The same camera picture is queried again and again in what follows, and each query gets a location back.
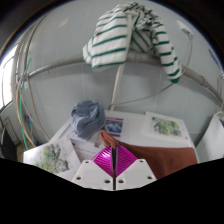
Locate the grey-blue crumpled cloth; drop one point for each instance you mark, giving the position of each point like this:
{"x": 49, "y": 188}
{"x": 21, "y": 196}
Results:
{"x": 88, "y": 118}

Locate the brown towel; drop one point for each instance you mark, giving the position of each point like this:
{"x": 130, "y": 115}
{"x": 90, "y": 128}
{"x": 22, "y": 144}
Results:
{"x": 160, "y": 156}

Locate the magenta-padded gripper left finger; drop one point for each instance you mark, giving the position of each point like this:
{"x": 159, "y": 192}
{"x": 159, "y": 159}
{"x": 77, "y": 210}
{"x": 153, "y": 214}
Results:
{"x": 103, "y": 163}

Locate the bright window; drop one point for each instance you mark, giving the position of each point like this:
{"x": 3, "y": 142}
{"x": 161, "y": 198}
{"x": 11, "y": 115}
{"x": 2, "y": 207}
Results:
{"x": 7, "y": 80}

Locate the white text leaflet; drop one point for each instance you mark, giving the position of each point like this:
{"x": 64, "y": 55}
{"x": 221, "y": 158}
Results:
{"x": 85, "y": 150}

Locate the small landscape painting print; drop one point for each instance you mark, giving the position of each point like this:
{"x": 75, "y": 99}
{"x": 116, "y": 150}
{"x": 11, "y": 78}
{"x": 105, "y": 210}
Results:
{"x": 166, "y": 126}

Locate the long grey wall pipe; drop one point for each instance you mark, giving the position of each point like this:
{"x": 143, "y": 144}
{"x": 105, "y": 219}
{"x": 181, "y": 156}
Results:
{"x": 56, "y": 66}

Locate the green white striped garment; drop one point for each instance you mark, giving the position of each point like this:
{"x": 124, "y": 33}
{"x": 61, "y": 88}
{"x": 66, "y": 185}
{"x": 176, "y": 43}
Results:
{"x": 110, "y": 40}

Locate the white upright pipe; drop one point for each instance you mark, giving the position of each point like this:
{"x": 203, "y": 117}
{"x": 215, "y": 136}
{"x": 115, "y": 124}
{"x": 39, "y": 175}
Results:
{"x": 116, "y": 86}

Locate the blue wall sign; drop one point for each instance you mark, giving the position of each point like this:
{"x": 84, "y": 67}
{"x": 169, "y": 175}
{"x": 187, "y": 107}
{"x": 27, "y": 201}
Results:
{"x": 213, "y": 56}

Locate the large landscape painting booklet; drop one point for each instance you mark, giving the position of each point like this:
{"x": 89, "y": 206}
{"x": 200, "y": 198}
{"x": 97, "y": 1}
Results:
{"x": 50, "y": 156}

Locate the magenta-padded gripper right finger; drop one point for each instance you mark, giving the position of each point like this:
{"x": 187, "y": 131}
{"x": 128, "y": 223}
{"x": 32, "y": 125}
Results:
{"x": 125, "y": 161}

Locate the white wall socket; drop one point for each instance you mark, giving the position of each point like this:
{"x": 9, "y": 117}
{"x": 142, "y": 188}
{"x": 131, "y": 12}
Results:
{"x": 185, "y": 29}

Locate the leaflet with blue picture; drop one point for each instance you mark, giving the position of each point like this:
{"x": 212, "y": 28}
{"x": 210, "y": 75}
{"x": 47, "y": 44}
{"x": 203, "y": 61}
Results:
{"x": 113, "y": 126}

